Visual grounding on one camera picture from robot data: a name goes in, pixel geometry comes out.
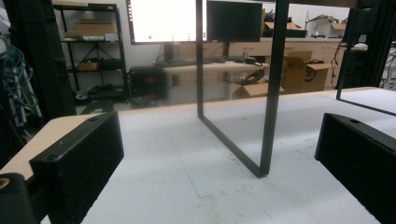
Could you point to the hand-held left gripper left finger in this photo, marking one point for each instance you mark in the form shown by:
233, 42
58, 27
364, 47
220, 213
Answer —
77, 161

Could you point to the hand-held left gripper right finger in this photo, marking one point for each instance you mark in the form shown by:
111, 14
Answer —
358, 149

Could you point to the tall cardboard box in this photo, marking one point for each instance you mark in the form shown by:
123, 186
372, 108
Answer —
294, 71

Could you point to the black computer case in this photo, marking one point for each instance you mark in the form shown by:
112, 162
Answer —
148, 81

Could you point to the black metal shelf rack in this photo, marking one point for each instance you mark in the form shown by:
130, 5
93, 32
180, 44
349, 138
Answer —
93, 53

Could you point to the low open cardboard box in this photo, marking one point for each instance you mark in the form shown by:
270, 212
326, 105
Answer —
253, 89

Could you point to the flat cardboard box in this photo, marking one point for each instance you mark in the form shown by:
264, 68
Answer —
93, 28

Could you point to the light wooden desk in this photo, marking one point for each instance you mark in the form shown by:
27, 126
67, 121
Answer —
214, 67

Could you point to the lit white monitor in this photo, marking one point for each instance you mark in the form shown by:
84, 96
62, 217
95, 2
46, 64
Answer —
166, 20

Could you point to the dark monitor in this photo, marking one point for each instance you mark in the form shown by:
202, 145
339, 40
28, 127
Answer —
234, 21

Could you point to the black metal frame leg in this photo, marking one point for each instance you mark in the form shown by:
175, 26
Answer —
345, 68

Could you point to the black metal frame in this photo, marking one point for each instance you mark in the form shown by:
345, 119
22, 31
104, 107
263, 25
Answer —
273, 93

